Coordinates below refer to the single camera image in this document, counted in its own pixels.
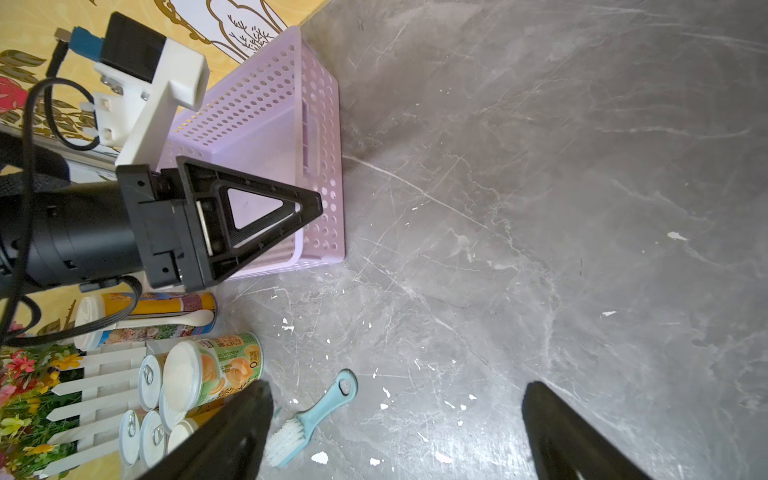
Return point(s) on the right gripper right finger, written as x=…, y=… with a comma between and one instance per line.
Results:
x=564, y=445

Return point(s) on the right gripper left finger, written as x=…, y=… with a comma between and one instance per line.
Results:
x=228, y=446

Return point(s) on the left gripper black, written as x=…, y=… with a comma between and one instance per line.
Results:
x=197, y=225

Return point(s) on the green label can white lid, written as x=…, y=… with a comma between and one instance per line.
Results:
x=198, y=372

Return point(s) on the tall can with spoon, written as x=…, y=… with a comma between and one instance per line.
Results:
x=157, y=316

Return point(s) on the purple plastic basket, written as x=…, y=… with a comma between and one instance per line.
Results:
x=275, y=116

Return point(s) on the small orange can white lid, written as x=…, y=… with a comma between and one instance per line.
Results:
x=170, y=417

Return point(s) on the pull-tab can front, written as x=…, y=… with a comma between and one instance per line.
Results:
x=185, y=429

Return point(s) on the pull-tab can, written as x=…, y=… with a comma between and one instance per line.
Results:
x=152, y=440
x=185, y=429
x=150, y=380
x=129, y=438

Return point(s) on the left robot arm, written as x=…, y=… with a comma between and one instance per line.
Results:
x=80, y=233

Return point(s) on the teal brush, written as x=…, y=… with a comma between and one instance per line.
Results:
x=295, y=434

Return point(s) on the pull-tab can centre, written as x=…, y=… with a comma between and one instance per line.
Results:
x=152, y=440

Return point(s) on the pull-tab can left back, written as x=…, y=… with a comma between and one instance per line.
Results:
x=129, y=438

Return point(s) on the pull-tab can middle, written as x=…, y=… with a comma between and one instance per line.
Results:
x=150, y=380

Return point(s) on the flower pot white fence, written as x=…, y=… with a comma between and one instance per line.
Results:
x=61, y=408

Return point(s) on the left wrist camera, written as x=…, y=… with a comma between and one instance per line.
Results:
x=150, y=77

